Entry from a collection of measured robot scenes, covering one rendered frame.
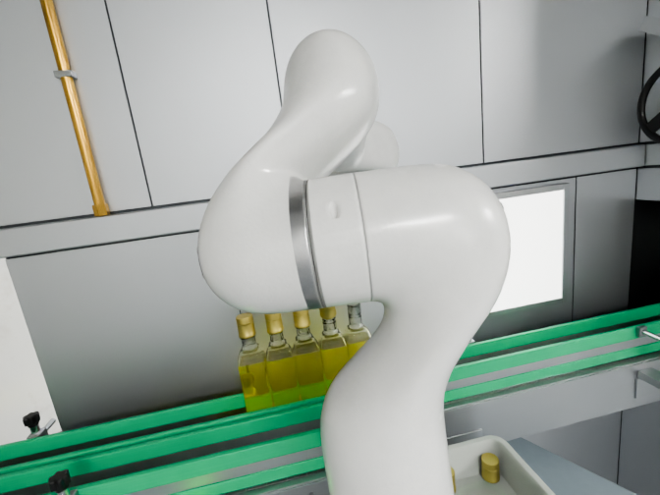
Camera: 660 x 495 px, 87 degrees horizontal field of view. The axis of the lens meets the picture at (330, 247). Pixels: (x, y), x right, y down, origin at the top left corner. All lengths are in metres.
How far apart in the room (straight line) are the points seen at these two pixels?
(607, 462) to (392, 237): 1.53
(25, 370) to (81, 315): 2.05
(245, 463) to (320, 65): 0.66
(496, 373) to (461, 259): 0.72
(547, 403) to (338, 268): 0.87
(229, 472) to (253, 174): 0.61
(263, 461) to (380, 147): 0.59
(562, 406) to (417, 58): 0.90
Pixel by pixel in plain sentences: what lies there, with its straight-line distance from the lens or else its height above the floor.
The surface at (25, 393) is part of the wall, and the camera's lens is 3.09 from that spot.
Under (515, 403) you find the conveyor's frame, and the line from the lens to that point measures 0.99.
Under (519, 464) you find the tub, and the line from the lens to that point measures 0.87.
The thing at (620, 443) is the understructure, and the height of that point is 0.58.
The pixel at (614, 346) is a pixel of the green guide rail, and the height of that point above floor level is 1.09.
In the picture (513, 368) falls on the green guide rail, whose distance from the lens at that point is 0.97.
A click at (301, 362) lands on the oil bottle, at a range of 0.77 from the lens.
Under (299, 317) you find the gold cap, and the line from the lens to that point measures 0.74.
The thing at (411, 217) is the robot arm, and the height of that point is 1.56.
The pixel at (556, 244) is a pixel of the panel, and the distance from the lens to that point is 1.15.
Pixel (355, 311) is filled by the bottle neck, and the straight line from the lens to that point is 0.76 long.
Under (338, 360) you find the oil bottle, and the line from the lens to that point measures 0.78.
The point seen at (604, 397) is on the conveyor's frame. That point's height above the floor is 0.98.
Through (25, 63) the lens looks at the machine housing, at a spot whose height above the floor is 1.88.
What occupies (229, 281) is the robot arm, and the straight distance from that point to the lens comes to 0.25.
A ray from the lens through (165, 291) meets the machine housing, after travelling 0.92.
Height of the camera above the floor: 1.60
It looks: 12 degrees down
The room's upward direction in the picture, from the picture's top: 7 degrees counter-clockwise
